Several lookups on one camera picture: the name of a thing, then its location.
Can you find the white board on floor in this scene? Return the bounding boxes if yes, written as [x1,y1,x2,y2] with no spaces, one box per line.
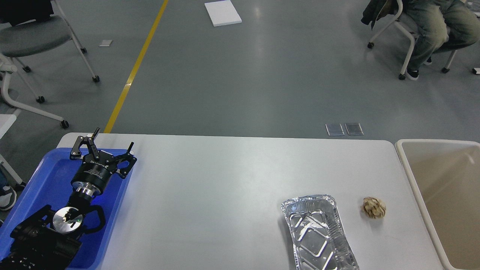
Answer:
[204,0,242,27]

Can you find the white chair under person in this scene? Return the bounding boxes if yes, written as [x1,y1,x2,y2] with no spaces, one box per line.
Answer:
[367,0,459,81]

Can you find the left floor socket cover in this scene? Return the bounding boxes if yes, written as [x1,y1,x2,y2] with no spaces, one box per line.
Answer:
[325,123,345,137]

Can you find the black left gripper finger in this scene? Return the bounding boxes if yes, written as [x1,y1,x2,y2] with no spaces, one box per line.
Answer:
[111,142,137,179]
[70,128,100,161]

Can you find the floor socket cover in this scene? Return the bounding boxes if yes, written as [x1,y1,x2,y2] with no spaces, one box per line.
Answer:
[325,123,345,137]
[345,123,365,136]

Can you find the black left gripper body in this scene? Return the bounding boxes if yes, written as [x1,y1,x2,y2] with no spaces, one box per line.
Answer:
[71,151,126,196]

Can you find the blue plastic tray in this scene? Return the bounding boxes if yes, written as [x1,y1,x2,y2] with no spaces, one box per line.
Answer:
[0,148,130,270]

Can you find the white chair frame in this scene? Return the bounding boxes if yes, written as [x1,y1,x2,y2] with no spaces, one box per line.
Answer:
[0,52,71,129]

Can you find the aluminium foil tray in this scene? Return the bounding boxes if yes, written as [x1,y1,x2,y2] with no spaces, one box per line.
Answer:
[280,194,360,270]

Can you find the grey office chair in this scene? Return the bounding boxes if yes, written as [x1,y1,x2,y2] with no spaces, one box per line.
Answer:
[1,0,100,83]

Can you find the small grey floor plate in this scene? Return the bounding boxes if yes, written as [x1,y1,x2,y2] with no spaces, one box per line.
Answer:
[98,39,113,47]

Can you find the beige plastic bin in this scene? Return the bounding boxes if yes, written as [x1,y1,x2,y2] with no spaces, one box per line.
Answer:
[395,139,480,270]

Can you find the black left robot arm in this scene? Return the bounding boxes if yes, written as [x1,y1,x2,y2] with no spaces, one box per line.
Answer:
[1,130,137,270]

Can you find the right floor socket cover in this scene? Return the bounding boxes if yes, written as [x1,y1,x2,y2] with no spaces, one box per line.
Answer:
[345,123,365,136]

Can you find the crumpled brown paper ball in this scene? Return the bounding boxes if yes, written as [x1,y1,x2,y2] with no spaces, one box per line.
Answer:
[362,197,386,219]

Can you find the seated person in jeans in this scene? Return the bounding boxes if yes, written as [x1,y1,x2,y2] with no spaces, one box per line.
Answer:
[402,0,480,81]

